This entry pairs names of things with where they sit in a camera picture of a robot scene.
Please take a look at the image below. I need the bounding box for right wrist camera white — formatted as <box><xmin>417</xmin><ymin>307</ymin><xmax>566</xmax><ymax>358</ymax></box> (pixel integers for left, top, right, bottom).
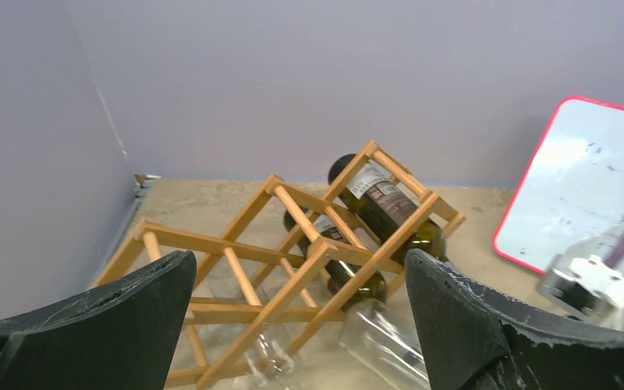
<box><xmin>537</xmin><ymin>254</ymin><xmax>624</xmax><ymax>330</ymax></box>

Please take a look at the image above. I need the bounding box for dark bottle beige label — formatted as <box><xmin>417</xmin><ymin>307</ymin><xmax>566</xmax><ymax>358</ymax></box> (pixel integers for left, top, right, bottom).
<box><xmin>339</xmin><ymin>162</ymin><xmax>451</xmax><ymax>265</ymax></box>

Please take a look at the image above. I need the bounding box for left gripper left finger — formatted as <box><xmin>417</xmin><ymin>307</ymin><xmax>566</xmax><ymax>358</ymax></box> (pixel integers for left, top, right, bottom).
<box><xmin>0</xmin><ymin>250</ymin><xmax>197</xmax><ymax>389</ymax></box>

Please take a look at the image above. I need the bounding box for clear square glass bottle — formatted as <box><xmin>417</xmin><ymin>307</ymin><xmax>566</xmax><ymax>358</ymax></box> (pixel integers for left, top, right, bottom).
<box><xmin>339</xmin><ymin>299</ymin><xmax>431</xmax><ymax>389</ymax></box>

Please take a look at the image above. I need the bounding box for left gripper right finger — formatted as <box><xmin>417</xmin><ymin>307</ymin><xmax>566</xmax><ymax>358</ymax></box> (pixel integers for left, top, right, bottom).
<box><xmin>405</xmin><ymin>249</ymin><xmax>624</xmax><ymax>390</ymax></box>

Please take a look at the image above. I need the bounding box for wooden lattice wine rack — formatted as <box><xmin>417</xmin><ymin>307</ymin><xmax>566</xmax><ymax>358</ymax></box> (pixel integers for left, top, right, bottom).
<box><xmin>96</xmin><ymin>141</ymin><xmax>465</xmax><ymax>389</ymax></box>

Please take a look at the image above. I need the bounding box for pink framed whiteboard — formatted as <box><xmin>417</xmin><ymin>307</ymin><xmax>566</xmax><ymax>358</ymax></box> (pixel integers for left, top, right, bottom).
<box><xmin>492</xmin><ymin>97</ymin><xmax>624</xmax><ymax>274</ymax></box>

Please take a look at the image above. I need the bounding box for olive green wine bottle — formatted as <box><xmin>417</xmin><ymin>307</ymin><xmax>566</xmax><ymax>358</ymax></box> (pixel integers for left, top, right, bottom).
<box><xmin>314</xmin><ymin>214</ymin><xmax>388</xmax><ymax>312</ymax></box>

